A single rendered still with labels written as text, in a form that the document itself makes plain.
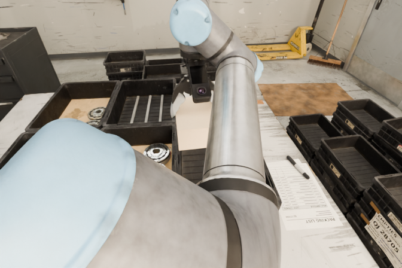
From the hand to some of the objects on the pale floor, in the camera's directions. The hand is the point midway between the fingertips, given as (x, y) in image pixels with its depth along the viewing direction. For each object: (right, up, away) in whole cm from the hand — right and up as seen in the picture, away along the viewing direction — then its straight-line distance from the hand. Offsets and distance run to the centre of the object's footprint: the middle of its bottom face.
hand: (195, 116), depth 67 cm
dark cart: (-173, -5, +174) cm, 246 cm away
